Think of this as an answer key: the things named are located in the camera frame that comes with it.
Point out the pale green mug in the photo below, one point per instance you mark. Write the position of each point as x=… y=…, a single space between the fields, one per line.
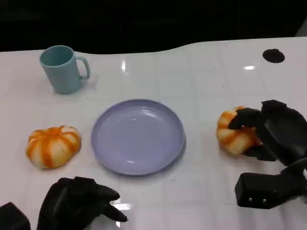
x=62 y=72

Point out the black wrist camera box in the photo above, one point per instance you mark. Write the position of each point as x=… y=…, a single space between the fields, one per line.
x=259 y=189
x=12 y=218

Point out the orange and white bread roll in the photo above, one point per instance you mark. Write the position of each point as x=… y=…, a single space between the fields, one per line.
x=52 y=148
x=230 y=140

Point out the lilac plate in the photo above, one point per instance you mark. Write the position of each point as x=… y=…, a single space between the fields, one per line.
x=138 y=137

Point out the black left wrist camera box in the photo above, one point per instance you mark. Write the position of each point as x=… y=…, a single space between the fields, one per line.
x=12 y=218

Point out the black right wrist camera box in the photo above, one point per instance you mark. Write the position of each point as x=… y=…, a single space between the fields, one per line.
x=259 y=189

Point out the black round table grommet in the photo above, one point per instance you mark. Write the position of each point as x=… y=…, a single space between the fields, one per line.
x=273 y=55

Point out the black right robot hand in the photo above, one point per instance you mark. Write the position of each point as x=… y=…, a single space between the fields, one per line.
x=285 y=131

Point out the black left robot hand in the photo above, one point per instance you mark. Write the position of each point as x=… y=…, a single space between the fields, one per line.
x=69 y=203

